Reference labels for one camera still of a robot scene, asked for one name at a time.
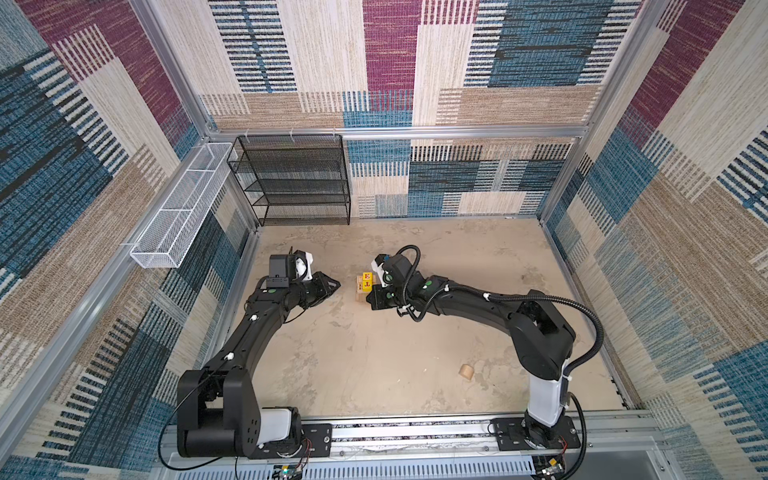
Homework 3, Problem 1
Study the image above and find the small wood cylinder block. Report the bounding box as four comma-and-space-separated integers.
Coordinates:
459, 364, 475, 381

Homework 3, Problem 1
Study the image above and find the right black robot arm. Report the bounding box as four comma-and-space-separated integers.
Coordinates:
366, 252, 593, 449

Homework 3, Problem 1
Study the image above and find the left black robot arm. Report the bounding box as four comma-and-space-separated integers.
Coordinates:
173, 250, 340, 459

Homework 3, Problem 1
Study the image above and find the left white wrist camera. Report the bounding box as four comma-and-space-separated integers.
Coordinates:
291, 250, 314, 282

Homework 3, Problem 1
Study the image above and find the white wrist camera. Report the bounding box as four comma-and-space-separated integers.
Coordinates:
291, 250, 314, 282
371, 254, 390, 287

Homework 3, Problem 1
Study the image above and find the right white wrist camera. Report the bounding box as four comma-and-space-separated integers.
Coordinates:
371, 254, 390, 287

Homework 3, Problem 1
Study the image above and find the black wire shelf rack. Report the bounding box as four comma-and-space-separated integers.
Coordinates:
229, 134, 352, 227

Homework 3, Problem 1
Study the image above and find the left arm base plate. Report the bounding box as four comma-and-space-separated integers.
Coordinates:
249, 423, 333, 460

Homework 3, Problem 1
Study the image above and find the white wire mesh basket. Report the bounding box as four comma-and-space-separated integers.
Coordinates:
130, 143, 233, 269

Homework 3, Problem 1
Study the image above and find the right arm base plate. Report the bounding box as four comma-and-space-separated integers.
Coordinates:
490, 416, 582, 451

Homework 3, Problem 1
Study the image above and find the black corrugated cable hose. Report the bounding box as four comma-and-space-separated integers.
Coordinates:
394, 244, 605, 480

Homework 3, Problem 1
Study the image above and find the aluminium front rail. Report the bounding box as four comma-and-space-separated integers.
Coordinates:
150, 411, 683, 479

